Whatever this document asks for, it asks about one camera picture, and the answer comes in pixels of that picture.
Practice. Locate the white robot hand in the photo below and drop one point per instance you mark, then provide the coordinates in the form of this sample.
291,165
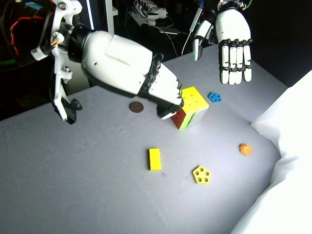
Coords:
117,65
231,26

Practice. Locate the multicolour puzzle cube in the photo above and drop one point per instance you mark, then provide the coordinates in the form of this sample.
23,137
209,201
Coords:
195,97

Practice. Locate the brown round disc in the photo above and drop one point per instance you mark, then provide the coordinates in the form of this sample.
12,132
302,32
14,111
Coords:
136,107

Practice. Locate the black panel with lit edge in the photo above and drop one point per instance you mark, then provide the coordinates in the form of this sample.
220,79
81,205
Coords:
97,14

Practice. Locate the dark flat phone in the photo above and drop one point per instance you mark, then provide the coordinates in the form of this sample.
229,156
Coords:
168,30

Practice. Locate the spare white robot hand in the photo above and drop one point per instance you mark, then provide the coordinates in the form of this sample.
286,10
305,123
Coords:
148,12

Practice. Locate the blue pentagon block with holes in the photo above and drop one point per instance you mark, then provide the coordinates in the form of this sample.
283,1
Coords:
215,97

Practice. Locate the yellow rectangular block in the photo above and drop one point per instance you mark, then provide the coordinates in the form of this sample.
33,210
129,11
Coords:
155,159

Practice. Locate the orange swirl toy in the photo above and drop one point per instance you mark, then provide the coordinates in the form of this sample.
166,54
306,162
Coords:
245,150

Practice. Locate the grey table cloth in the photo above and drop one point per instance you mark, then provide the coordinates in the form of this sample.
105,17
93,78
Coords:
73,182

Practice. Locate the white cloth sheet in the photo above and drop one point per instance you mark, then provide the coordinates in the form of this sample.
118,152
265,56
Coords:
292,146

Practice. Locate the yellow pentagon block with holes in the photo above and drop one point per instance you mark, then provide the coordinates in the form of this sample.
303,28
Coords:
201,175

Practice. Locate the white upright post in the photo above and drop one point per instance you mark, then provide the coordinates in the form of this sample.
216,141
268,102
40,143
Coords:
110,14

